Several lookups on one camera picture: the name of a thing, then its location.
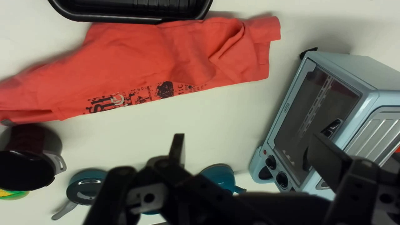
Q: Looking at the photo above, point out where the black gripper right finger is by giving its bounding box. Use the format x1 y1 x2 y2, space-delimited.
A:
306 133 400 225

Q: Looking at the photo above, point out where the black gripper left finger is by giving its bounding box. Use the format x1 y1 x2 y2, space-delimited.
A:
83 133 236 225

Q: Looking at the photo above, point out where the red shirt with black print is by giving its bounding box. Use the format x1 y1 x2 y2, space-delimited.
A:
0 15 283 125

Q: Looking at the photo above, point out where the teal toy pot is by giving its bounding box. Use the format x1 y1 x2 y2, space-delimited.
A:
199 163 248 198

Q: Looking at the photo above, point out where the teal toy pan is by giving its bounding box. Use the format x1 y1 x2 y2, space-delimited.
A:
50 168 109 222

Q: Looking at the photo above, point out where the light blue toaster oven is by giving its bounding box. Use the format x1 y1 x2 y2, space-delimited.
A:
248 48 400 202

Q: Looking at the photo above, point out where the black toy pot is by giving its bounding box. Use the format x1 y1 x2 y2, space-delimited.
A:
0 124 68 193

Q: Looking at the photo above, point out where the yellow green object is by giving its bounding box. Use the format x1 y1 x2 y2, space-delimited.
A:
0 188 30 202

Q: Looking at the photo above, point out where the black grill tray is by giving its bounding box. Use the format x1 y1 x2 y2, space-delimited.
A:
48 0 215 24

